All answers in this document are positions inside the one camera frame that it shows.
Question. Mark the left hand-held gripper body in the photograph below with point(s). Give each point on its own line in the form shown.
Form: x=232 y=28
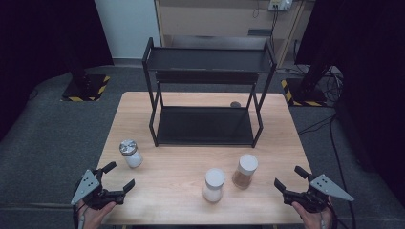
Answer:
x=85 y=186

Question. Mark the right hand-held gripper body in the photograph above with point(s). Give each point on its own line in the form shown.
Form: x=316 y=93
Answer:
x=328 y=187

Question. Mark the glass jar with silver lid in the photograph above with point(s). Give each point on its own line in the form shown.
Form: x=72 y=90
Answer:
x=131 y=154

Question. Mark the white-lidded jar of brown powder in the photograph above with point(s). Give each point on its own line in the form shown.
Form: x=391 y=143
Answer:
x=245 y=171

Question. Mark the white-lidded jar of white powder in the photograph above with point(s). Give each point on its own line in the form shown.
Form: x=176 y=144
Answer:
x=214 y=186

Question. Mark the black metal two-tier shelf rack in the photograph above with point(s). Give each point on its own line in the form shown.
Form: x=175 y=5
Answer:
x=203 y=127

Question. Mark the person's left hand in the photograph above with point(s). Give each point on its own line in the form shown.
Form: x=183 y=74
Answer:
x=95 y=218

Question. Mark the person's right hand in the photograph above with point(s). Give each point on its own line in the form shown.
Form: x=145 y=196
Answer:
x=313 y=219

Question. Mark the black stand with striped base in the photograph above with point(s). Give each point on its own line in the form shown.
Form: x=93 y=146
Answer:
x=86 y=87
x=305 y=92

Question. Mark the black curtain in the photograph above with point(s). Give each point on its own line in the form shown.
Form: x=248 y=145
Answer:
x=38 y=38
x=375 y=63

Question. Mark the white power strip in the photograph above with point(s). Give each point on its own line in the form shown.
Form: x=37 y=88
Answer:
x=280 y=4

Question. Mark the light wooden cabinet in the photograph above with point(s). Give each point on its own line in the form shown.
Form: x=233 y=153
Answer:
x=216 y=22

